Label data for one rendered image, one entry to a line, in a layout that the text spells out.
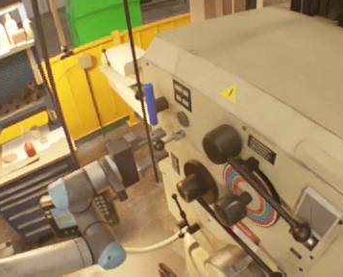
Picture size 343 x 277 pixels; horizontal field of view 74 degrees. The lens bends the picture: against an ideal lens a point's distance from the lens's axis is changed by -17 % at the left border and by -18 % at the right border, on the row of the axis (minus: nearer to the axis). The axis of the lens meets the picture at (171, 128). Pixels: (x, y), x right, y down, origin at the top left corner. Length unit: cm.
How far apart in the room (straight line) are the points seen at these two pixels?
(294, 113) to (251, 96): 10
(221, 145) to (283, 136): 12
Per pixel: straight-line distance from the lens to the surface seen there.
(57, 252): 62
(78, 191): 64
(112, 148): 64
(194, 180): 74
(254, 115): 51
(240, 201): 56
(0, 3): 182
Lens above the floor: 217
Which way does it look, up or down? 40 degrees down
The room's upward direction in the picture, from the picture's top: 7 degrees counter-clockwise
